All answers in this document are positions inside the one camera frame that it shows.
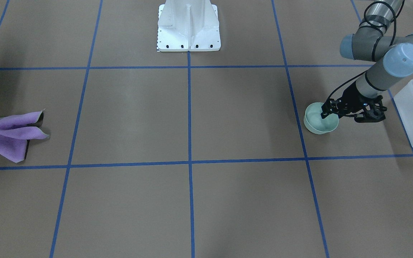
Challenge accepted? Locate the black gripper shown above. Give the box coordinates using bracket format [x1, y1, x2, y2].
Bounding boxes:
[320, 83, 387, 123]

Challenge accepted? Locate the green ceramic bowl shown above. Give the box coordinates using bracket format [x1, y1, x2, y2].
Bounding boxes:
[303, 102, 340, 134]

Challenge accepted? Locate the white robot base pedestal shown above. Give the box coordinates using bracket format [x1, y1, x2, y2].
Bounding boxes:
[156, 0, 221, 52]

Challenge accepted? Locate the purple cloth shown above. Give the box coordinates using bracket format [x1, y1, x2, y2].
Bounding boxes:
[0, 110, 50, 163]

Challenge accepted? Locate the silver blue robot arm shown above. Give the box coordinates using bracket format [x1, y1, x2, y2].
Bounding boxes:
[320, 0, 413, 123]

